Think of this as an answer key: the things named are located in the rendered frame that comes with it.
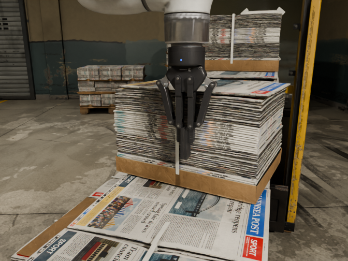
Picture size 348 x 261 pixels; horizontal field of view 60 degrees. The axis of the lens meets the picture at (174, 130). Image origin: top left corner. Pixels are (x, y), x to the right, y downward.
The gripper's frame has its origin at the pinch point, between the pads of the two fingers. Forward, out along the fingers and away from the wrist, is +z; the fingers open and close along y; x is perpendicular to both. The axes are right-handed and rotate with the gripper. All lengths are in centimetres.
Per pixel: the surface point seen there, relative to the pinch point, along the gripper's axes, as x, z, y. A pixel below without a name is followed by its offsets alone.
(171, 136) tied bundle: -3.9, 0.2, 4.7
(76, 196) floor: -125, 95, 128
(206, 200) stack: 0.4, 12.9, -5.1
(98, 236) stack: 19.9, 12.9, 10.3
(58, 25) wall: -523, -72, 444
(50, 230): -7, 36, 46
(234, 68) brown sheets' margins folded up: -69, -12, -1
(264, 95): -0.3, -11.1, -15.7
